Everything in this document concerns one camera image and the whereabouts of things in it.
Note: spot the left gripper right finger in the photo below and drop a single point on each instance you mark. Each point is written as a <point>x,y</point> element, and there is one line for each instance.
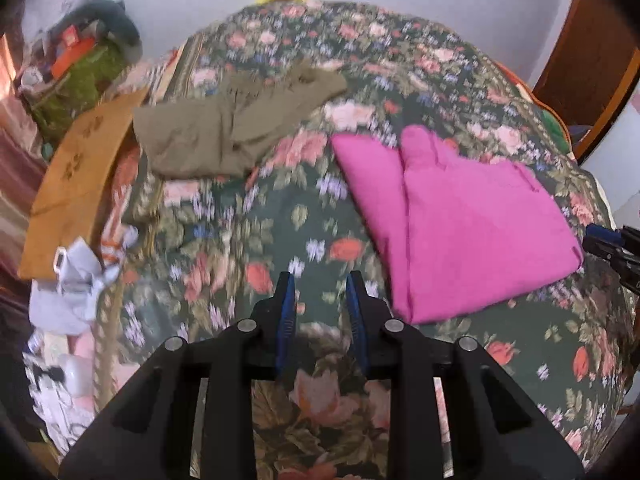
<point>452,402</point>

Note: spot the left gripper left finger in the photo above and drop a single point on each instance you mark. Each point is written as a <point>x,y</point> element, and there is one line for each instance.
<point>190,398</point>

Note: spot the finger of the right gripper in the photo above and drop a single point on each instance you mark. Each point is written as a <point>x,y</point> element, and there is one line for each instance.
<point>626,266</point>
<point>626,237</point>

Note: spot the pink pants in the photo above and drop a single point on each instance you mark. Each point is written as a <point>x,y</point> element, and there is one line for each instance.
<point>456,235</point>

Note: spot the light grey cloth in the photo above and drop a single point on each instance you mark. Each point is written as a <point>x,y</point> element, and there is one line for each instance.
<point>67,306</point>

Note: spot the wooden door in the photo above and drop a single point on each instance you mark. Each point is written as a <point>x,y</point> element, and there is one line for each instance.
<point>591,71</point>

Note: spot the dark floral blanket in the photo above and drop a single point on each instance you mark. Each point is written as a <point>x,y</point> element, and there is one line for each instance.
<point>209,249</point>

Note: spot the brown wooden headboard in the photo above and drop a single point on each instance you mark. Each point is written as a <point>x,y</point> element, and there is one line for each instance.
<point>74,196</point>

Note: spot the pink striped curtain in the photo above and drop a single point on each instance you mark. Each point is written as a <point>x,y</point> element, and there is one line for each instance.
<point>22,169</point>

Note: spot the olive green pants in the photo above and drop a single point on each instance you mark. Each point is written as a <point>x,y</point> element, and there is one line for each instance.
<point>228,133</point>

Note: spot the green floral box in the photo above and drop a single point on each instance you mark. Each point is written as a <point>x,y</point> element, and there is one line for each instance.
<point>78,90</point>

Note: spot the orange box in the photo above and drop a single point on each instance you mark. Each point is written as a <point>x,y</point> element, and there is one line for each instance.
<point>70,50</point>

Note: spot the grey plush toy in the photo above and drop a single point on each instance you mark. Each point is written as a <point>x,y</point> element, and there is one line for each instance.
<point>111,14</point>

